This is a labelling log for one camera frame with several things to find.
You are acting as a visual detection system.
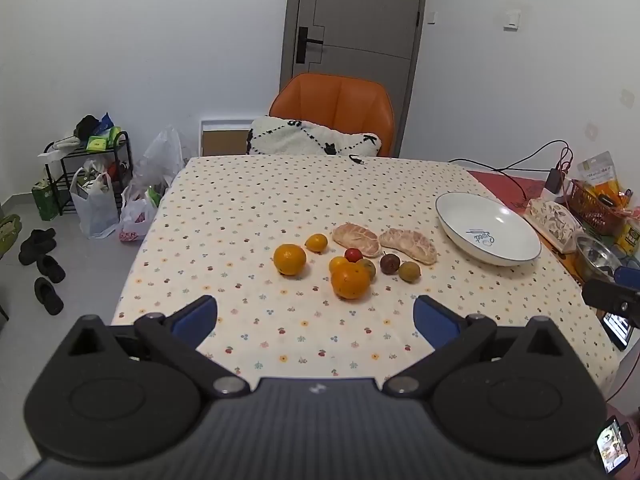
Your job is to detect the white plate with blue rim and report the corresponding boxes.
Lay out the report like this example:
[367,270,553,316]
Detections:
[435,192,542,267]

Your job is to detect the black door lock handle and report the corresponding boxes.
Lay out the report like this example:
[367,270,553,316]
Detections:
[296,26,325,65]

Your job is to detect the black slipper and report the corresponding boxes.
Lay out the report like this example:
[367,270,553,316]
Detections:
[20,228,57,251]
[34,277,65,316]
[18,241,57,266]
[37,255,67,283]

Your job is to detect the steel bowl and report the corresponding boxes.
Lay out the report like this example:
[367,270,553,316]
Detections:
[574,234,626,281]

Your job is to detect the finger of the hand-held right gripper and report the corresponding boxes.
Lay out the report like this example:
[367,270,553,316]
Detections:
[581,278,640,328]
[614,266,640,291]

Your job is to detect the grey door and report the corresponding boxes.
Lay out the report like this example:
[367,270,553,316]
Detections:
[279,0,430,158]

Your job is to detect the orange snack packet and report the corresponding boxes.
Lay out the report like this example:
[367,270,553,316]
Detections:
[577,151,621,196]

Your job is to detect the yellow packet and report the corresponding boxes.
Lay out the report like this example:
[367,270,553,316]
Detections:
[617,207,640,256]

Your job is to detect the red mat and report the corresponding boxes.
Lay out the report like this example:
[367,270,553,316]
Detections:
[467,170,551,217]

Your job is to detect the bread piece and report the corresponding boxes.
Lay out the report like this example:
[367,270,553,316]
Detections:
[379,228,438,266]
[332,223,382,259]

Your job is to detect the floral printed tablecloth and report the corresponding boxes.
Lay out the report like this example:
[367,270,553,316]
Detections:
[111,155,621,403]

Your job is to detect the black charger with cables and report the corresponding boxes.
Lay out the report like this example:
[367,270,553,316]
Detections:
[447,140,571,202]

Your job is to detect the white cushion with black pattern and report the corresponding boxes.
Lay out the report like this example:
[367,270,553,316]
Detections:
[246,115,385,157]

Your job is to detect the orange leather chair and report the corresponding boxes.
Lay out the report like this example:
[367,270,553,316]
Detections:
[269,73,396,157]

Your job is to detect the white cloth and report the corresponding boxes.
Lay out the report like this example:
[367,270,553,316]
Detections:
[39,137,83,161]

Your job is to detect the black metal shelf rack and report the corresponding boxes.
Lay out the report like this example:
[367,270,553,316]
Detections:
[42,131,133,216]

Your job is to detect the large orange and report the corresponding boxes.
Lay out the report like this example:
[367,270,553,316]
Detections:
[331,261,371,301]
[273,243,307,276]

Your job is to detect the red cable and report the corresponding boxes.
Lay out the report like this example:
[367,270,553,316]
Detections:
[556,146,574,201]

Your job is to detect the smartphone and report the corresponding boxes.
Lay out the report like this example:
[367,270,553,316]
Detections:
[595,416,635,475]
[602,310,635,352]

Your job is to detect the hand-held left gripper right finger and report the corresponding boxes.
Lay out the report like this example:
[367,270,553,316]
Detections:
[382,295,564,397]

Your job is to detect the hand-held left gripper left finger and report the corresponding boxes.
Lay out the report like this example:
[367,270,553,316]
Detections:
[61,295,252,397]

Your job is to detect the green paper bag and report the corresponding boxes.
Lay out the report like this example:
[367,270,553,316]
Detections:
[31,180,60,222]

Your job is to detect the pink and white plastic bag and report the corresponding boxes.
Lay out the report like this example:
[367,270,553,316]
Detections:
[119,187,162,243]

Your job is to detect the clear plastic bag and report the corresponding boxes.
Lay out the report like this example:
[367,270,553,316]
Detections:
[131,126,186,196]

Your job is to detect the green packets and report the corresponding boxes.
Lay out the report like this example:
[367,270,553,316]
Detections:
[86,127,121,152]

